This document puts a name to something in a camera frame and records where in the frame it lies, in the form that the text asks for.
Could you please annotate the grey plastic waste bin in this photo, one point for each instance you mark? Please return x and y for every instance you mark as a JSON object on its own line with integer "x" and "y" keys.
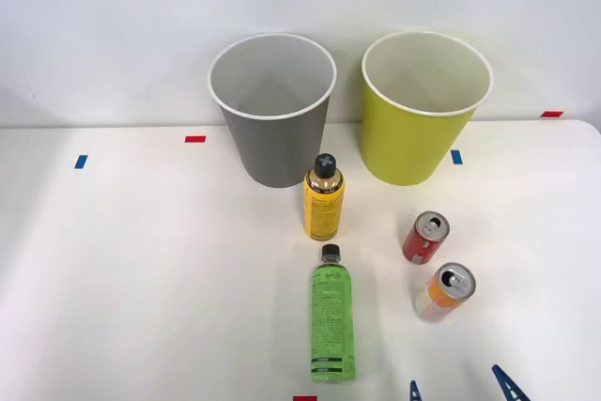
{"x": 277, "y": 147}

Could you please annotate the orange drink can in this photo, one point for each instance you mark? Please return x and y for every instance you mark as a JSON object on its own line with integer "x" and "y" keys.
{"x": 439, "y": 297}

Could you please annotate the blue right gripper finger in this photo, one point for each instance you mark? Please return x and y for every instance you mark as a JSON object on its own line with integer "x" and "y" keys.
{"x": 415, "y": 392}
{"x": 511, "y": 387}

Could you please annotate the yellow label bottle, black cap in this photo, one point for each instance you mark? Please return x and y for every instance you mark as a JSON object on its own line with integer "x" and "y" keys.
{"x": 323, "y": 208}

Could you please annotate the red drink can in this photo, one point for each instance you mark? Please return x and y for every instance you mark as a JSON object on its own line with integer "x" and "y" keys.
{"x": 421, "y": 243}

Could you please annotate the green label plastic bottle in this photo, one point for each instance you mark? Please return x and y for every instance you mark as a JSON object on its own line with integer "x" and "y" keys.
{"x": 331, "y": 316}

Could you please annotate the yellow-green plastic waste bin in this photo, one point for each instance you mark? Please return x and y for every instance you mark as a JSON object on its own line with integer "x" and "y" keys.
{"x": 408, "y": 143}

